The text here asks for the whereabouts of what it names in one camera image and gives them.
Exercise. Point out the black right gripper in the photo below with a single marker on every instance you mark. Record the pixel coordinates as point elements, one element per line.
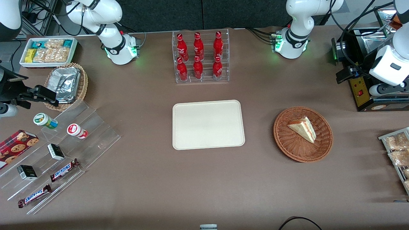
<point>7,87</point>

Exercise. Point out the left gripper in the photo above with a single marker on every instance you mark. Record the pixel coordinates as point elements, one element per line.
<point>366,61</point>

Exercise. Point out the triangular sandwich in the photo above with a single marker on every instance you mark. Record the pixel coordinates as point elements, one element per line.
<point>303,127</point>

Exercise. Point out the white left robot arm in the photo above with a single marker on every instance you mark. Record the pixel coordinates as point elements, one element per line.
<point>294,44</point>

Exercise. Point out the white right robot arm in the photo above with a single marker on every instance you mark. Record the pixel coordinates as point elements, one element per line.
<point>111,48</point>

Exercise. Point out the small oval wicker basket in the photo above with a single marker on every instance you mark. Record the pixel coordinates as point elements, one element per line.
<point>83,86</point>

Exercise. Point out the large round wicker basket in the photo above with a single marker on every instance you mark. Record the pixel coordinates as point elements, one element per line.
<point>287,143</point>

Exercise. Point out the cream plastic tray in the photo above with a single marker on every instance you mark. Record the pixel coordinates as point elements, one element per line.
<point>207,124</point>

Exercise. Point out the black heated display case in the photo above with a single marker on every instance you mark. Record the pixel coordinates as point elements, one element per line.
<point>359,92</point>

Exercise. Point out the green lid drink bottle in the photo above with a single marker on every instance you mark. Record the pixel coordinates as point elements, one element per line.
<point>43,119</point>

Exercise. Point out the red cookie box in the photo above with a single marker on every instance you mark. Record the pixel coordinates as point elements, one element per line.
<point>16,147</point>

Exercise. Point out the clear bag of snacks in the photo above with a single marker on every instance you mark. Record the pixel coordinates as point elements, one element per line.
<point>397,142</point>
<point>399,158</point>

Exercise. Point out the yellow snack packet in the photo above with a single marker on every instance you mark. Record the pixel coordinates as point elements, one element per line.
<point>30,56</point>

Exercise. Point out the small black box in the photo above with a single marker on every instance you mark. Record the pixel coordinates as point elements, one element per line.
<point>27,172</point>
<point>56,151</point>

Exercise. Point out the silver foil packs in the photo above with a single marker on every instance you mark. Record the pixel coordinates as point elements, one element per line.
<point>65,83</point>

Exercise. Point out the clear cracker bag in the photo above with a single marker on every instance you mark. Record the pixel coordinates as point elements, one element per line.
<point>43,55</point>
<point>60,55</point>
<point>54,43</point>

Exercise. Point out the red lid drink bottle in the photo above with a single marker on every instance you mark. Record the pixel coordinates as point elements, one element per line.
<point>75,130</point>

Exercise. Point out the teal snack packet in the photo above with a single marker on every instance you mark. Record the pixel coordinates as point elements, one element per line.
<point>67,43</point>
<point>39,44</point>

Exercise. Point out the snickers chocolate bar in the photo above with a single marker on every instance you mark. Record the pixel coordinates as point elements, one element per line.
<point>34,195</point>
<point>64,170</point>

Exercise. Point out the white rectangular snack bin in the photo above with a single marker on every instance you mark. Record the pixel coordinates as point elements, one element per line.
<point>73,51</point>

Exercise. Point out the clear acrylic stepped display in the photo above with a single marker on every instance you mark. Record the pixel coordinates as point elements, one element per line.
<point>96,134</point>

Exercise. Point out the red cola bottle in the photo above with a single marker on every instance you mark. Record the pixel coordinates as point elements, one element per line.
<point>182,48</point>
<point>197,68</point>
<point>182,70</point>
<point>217,68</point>
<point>198,46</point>
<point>218,44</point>

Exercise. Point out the clear acrylic bottle rack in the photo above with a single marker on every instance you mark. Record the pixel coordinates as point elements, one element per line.
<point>206,52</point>

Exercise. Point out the small white grey object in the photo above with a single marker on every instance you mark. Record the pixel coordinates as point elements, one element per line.
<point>208,227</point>

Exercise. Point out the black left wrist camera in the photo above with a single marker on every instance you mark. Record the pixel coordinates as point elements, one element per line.
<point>346,75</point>

